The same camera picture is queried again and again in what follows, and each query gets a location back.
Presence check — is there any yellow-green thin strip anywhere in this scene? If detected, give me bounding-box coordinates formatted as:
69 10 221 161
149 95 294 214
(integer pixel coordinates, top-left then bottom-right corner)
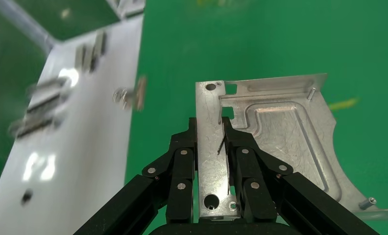
328 98 359 111

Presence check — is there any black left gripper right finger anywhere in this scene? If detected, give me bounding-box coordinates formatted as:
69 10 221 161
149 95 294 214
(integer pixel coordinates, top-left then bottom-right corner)
222 117 380 235

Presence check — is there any green table cloth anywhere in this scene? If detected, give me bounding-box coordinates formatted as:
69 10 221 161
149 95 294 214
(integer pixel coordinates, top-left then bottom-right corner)
124 0 388 235

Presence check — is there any small black plastic piece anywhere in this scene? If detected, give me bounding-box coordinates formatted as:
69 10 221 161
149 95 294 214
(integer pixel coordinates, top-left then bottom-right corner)
21 189 34 206

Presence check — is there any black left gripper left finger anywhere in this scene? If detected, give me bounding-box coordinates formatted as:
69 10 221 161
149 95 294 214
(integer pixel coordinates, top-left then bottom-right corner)
73 117 198 235

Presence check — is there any white lower board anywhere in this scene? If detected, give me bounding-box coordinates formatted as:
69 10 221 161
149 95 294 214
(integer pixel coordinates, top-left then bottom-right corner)
0 14 145 235

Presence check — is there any silver sheet metal bracket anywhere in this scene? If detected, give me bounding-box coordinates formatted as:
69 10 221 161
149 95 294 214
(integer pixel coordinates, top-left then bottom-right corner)
194 72 388 222

